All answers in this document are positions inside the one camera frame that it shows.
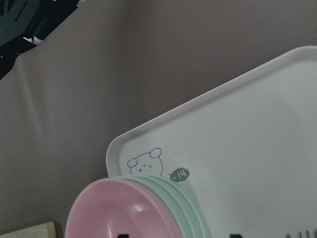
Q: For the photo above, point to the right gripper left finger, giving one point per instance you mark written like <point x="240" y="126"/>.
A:
<point x="123" y="235"/>

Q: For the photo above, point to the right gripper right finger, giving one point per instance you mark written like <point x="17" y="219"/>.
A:
<point x="236" y="235"/>

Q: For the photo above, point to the small pink bowl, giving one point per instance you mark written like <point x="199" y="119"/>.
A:
<point x="112" y="206"/>

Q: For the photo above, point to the green bowl stack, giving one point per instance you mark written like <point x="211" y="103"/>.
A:
<point x="184" y="208"/>

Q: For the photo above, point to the wooden cutting board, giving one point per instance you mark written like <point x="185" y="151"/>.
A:
<point x="45" y="230"/>

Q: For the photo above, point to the cream serving tray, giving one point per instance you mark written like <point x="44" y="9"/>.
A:
<point x="247" y="150"/>

